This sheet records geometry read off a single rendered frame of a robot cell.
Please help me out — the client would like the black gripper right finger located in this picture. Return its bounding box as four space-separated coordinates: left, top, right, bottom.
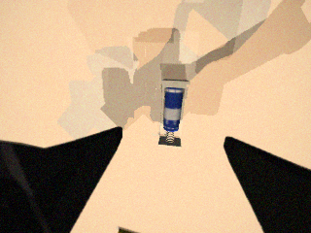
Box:
223 136 311 233

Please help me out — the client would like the blue and silver battery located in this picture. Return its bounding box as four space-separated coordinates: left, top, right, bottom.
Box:
163 87 184 132

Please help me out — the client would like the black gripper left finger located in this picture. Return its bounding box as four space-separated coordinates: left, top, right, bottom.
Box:
0 126 122 233

